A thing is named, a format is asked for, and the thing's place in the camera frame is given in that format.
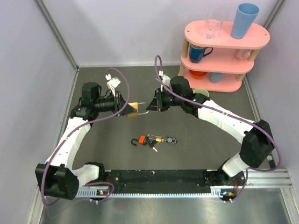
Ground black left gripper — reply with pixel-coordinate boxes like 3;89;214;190
94;90;136;116

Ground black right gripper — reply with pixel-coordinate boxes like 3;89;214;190
146;88;183;113

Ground large brass padlock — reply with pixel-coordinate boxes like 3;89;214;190
127;102;149;118

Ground orange black hook lock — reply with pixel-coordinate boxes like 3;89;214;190
131;135;154;147

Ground small padlock keys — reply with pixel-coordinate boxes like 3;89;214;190
148;142;158;152

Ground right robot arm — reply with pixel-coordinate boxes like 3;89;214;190
146;75;275;185

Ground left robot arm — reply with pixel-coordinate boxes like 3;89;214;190
35;78;136;200

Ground small brass padlock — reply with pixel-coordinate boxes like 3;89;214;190
147;134;163;143

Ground light green mug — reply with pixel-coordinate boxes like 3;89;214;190
193;88;209;97

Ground orange bowl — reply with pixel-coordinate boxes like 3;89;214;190
189;70;207;79

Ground dark blue mug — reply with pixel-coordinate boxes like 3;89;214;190
189;44;214;63

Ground small light blue cup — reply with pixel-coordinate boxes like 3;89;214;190
209;72;223;83

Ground pink three-tier shelf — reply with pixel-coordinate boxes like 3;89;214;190
179;21;270;92

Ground clear drinking glass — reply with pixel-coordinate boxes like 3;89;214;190
203;11;223;39

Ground pink mug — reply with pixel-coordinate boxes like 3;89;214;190
235;49;251;60

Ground light blue tall cup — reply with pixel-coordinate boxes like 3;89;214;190
231;3;260;39

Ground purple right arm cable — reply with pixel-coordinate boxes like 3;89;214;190
154;55;283;203

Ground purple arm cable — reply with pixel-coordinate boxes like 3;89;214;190
154;55;283;203
41;67;131;206

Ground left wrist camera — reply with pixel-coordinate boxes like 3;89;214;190
105;74;121;96

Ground black white keychain charm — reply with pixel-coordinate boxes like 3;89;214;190
161;137;178;144

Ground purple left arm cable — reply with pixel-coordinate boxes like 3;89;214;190
41;67;131;206

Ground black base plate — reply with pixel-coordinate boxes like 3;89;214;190
78;169;248;194

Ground grey slotted cable duct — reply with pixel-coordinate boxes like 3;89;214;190
75;186;236;199

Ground aluminium frame rail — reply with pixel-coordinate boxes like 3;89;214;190
37;168;292;189

